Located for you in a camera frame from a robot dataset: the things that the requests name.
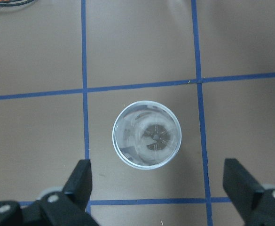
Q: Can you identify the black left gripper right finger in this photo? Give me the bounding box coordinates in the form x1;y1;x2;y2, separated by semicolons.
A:
223;158;264;222

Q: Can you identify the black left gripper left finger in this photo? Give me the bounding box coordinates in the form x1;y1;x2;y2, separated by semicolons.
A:
62;159;92;211

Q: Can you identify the clear tennis ball can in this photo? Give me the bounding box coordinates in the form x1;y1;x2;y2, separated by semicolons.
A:
112;100;182;170

